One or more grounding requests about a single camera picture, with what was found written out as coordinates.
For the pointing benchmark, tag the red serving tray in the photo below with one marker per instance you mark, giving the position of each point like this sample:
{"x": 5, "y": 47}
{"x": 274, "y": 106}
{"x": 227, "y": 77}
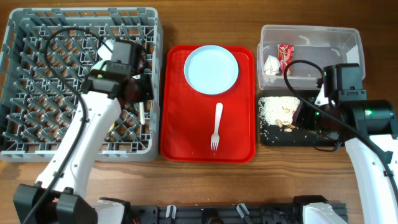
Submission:
{"x": 188, "y": 117}

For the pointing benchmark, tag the grey dishwasher rack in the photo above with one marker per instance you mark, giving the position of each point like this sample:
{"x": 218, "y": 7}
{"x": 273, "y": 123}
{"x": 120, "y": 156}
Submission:
{"x": 45, "y": 55}

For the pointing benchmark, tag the white tissue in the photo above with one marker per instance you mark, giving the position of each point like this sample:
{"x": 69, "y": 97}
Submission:
{"x": 271, "y": 68}

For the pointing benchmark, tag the rice and peanut shells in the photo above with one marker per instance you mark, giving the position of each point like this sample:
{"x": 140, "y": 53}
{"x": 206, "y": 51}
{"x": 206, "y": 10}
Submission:
{"x": 278, "y": 111}

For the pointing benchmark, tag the red snack wrapper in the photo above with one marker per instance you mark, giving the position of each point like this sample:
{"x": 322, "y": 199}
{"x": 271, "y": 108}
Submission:
{"x": 285, "y": 54}

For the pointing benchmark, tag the light blue plate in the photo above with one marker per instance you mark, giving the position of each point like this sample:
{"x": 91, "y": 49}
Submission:
{"x": 211, "y": 69}

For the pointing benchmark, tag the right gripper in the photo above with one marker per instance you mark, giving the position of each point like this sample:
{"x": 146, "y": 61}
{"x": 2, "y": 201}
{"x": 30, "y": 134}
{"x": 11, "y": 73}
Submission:
{"x": 300, "y": 119}

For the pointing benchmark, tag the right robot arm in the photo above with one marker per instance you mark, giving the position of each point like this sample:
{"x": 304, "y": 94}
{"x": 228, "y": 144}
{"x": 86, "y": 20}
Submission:
{"x": 367, "y": 128}

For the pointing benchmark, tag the light blue bowl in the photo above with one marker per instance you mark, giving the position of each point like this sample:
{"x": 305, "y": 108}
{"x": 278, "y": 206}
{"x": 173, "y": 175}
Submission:
{"x": 105, "y": 50}

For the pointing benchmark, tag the white plastic spoon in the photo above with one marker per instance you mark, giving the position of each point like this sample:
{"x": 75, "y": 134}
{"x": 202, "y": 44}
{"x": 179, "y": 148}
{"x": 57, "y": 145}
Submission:
{"x": 142, "y": 113}

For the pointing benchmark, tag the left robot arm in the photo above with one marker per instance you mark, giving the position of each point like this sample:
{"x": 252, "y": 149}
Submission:
{"x": 58, "y": 195}

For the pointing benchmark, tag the black tray bin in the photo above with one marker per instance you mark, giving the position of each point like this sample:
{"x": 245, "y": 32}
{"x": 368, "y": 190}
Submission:
{"x": 273, "y": 135}

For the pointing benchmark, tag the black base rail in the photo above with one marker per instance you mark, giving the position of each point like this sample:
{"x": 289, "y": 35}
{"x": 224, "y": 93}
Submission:
{"x": 271, "y": 213}

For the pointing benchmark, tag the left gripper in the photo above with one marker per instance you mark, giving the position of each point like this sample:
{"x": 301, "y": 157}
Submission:
{"x": 148, "y": 94}

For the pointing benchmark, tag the white plastic fork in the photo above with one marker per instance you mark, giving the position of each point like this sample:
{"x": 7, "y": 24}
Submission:
{"x": 215, "y": 138}

